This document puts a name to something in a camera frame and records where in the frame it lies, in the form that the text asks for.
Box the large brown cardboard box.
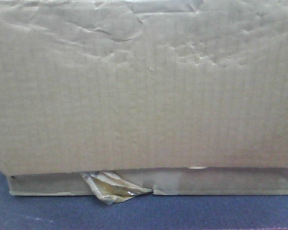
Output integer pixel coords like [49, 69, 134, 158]
[0, 0, 288, 196]

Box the crumpled clear packing tape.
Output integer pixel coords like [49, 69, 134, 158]
[80, 171, 153, 205]

